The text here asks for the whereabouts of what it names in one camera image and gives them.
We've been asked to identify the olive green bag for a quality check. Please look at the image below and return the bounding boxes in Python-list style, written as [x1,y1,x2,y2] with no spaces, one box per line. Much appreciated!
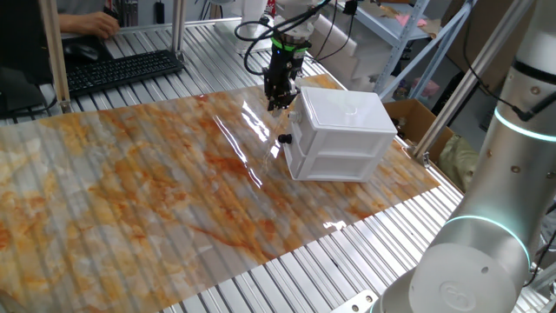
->
[437,133,481,192]

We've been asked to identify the black computer monitor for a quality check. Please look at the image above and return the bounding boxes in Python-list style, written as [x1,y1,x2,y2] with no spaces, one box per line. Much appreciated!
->
[0,0,60,119]

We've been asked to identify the blue grey metal shelf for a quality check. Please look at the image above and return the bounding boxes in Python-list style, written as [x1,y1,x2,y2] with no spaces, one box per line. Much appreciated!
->
[334,0,479,101]

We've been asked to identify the grey aluminium frame post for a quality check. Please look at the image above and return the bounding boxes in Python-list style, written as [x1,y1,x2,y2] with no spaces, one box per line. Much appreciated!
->
[169,0,187,62]

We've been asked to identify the tan frame post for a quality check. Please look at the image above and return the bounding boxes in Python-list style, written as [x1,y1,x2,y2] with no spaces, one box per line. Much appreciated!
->
[38,0,73,115]

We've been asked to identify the black gripper body green ring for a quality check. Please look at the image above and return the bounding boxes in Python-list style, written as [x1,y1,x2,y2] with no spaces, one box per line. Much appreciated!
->
[262,37,312,109]

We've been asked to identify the black mouse pad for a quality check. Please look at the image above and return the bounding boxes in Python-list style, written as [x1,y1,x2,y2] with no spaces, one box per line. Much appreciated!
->
[60,34,115,66]

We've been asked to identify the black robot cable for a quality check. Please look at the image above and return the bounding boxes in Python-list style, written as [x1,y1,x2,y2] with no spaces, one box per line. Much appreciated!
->
[234,0,556,123]

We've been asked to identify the person's forearm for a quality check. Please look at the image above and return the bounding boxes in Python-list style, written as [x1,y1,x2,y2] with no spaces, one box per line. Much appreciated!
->
[57,13,74,34]

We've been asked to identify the slanted aluminium frame post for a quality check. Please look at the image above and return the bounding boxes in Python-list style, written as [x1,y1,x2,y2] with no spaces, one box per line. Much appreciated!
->
[412,0,536,169]

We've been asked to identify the person's grey shirt torso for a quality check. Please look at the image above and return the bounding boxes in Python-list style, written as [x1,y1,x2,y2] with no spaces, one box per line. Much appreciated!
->
[56,0,109,17]

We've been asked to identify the black keyboard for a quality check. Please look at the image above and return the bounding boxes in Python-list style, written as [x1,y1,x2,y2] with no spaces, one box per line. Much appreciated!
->
[64,49,184,97]

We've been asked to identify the orange marble pattern mat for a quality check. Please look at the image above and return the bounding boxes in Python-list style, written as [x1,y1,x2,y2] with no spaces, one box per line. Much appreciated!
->
[0,73,440,313]

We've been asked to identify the metal bracket plate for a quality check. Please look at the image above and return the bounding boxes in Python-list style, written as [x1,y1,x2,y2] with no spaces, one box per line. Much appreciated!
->
[329,290,379,313]

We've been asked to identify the open cardboard box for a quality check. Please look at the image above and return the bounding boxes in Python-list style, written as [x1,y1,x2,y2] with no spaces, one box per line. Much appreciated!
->
[382,98,455,164]

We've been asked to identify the black computer mouse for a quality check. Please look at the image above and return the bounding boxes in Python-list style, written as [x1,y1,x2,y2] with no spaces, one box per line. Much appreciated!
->
[64,42,100,62]

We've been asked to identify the person's bare hand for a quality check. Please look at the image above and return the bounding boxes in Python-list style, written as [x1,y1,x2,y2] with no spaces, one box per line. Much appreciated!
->
[71,11,121,40]

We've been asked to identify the grey metal profile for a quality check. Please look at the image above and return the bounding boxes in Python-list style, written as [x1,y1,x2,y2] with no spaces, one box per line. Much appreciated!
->
[122,0,139,27]

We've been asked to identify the white plastic drawer cabinet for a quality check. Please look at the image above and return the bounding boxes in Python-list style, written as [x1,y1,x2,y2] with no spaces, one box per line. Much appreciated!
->
[281,86,399,183]

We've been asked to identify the large brown cardboard panel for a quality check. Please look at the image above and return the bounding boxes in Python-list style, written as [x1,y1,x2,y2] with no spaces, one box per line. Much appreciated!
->
[442,0,529,95]

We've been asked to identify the pink soft object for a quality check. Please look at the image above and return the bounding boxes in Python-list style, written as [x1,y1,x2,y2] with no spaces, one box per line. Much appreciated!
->
[410,77,440,99]

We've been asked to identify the white foam blocks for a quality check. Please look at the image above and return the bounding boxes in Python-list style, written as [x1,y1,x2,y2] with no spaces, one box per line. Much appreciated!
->
[303,15,386,92]

